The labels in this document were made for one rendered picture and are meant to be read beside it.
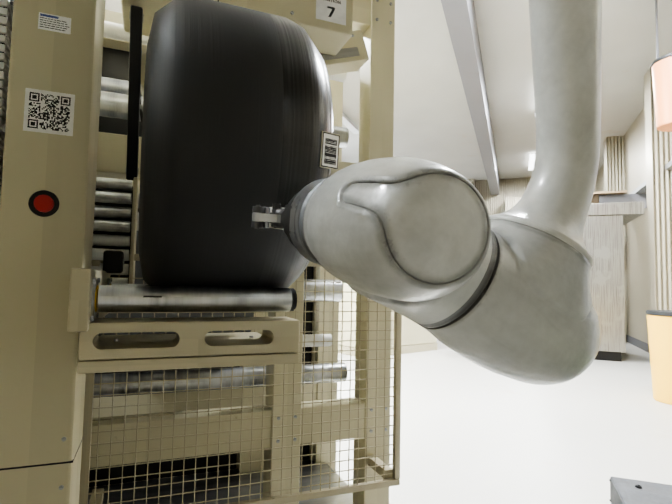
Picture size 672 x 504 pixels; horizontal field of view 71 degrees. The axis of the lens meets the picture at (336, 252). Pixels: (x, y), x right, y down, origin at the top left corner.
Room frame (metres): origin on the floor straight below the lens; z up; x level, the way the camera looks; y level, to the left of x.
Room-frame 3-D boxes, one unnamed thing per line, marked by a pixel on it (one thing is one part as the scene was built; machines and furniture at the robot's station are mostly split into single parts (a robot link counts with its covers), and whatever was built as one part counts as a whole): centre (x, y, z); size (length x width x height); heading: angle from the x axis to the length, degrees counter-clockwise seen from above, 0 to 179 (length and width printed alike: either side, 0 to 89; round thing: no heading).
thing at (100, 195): (1.24, 0.64, 1.05); 0.20 x 0.15 x 0.30; 112
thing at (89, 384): (1.36, 0.20, 0.65); 0.90 x 0.02 x 0.70; 112
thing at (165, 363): (0.97, 0.30, 0.80); 0.37 x 0.36 x 0.02; 22
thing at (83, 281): (0.91, 0.46, 0.90); 0.40 x 0.03 x 0.10; 22
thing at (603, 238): (6.81, -3.59, 1.01); 1.57 x 1.22 x 2.03; 159
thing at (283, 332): (0.84, 0.25, 0.83); 0.36 x 0.09 x 0.06; 112
